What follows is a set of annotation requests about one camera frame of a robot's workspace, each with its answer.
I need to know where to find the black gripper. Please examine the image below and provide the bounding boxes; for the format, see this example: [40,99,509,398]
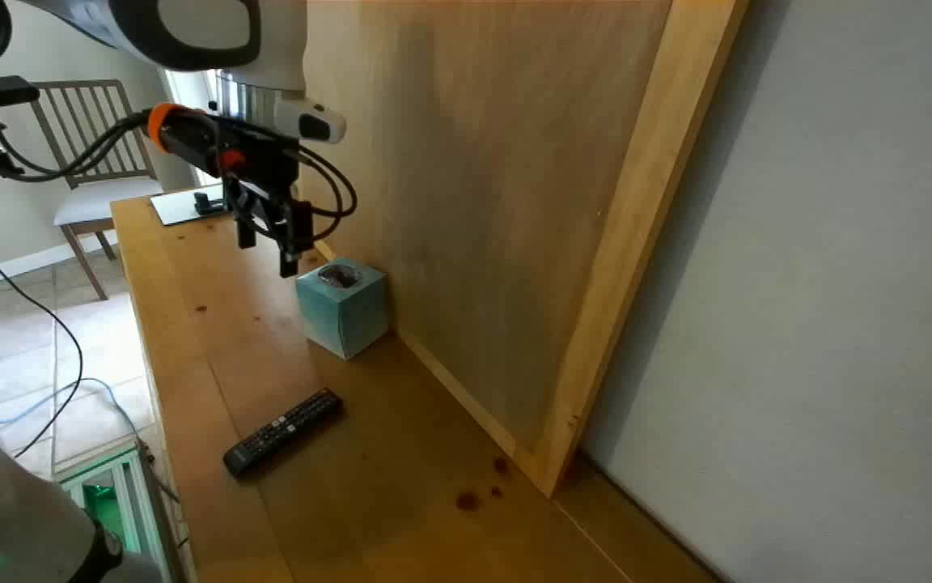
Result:
[215,111,317,282]

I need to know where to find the blue tissue box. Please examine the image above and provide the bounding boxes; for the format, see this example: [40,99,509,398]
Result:
[290,256,396,363]

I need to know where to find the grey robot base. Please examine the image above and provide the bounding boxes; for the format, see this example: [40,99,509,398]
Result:
[0,343,126,583]

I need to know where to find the green lit control box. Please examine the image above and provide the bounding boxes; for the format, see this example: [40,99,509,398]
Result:
[51,435,183,583]

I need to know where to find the small black object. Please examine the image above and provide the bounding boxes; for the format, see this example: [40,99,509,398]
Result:
[192,188,229,216]

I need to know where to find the white paper sheet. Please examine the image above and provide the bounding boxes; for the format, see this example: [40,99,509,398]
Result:
[149,184,234,229]

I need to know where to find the grey slatted chair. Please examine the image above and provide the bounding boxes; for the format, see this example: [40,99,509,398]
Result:
[30,74,168,304]

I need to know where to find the black remote control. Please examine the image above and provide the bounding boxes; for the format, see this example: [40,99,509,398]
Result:
[219,390,346,483]

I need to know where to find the large wooden board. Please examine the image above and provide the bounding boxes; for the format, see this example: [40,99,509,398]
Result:
[301,0,754,501]

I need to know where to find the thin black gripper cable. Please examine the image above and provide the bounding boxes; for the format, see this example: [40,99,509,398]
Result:
[294,142,363,243]

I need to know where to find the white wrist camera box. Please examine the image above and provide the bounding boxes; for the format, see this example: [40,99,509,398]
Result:
[260,94,349,149]

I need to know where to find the orange black cable plug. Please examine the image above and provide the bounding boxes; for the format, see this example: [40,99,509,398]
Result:
[142,102,251,180]

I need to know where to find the white floor cable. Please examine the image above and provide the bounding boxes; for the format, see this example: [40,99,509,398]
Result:
[0,373,149,438]

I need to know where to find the black floor cable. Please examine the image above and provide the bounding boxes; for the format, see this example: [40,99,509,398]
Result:
[0,188,88,461]

